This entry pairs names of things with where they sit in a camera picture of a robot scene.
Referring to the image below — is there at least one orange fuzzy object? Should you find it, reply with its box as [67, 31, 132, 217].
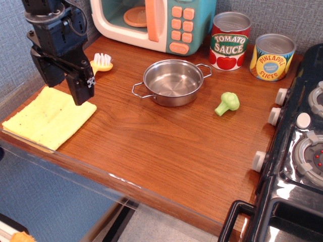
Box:
[10, 231, 36, 242]

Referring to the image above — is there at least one pineapple slices toy can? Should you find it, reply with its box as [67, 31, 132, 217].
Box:
[249, 33, 296, 82]

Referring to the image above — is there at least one yellow toy scrub brush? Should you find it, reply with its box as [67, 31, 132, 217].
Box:
[90, 53, 113, 75]

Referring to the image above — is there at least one small steel pot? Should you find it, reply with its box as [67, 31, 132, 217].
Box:
[132, 59, 212, 107]

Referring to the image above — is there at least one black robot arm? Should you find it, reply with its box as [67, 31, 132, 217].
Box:
[22, 1, 95, 105]

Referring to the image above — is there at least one white stove knob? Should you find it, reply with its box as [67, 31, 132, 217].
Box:
[252, 151, 266, 172]
[267, 107, 281, 126]
[275, 88, 288, 106]

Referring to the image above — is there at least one white round stove button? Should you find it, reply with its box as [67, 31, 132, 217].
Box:
[296, 112, 311, 129]

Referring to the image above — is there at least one teal toy microwave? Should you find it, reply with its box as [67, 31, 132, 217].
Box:
[90, 1, 217, 56]

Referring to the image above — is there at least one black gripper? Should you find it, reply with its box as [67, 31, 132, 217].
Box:
[26, 5, 95, 106]

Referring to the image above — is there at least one clear acrylic table guard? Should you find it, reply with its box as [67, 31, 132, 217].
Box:
[1, 134, 223, 241]

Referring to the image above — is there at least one black oven door handle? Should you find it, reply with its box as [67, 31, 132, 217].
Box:
[218, 200, 256, 242]

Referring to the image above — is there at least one tomato sauce toy can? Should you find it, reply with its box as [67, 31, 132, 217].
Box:
[209, 12, 252, 71]

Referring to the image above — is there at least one orange microwave plate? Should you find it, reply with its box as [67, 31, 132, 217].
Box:
[123, 6, 147, 28]

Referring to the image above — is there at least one black toy stove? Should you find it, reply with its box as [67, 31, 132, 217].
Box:
[219, 44, 322, 241]

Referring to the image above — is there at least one green toy broccoli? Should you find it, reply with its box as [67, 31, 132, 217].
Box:
[214, 92, 240, 116]

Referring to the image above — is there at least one grey stove burner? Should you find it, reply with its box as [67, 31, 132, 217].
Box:
[293, 131, 322, 187]
[308, 81, 323, 117]

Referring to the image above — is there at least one yellow folded cloth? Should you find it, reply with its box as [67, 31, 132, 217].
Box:
[2, 87, 97, 153]

